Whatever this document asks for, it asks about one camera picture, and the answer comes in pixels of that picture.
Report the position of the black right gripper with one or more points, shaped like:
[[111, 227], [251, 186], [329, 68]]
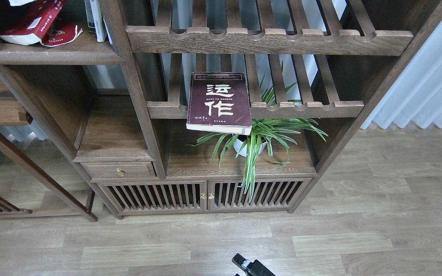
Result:
[[255, 268]]

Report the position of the dark brown book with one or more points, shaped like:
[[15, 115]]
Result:
[[219, 102]]

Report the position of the red book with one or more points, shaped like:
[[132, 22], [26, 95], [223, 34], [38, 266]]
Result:
[[41, 25]]

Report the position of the white book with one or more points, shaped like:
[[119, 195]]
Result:
[[100, 30], [16, 3]]

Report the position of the white plant pot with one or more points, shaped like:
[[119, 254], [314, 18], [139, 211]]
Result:
[[243, 150]]

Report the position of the green spider plant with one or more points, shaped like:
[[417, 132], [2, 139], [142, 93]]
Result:
[[262, 129]]

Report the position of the brass drawer knob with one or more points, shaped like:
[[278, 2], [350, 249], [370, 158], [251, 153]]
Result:
[[120, 172]]

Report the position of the dark wooden bookshelf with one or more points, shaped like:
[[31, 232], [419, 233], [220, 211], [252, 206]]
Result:
[[124, 105]]

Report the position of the white curtain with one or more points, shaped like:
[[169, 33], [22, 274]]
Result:
[[416, 96]]

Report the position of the white upright book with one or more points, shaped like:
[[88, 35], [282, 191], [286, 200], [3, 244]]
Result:
[[100, 30]]

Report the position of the grey upright book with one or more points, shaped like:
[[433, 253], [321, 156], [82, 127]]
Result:
[[89, 15]]

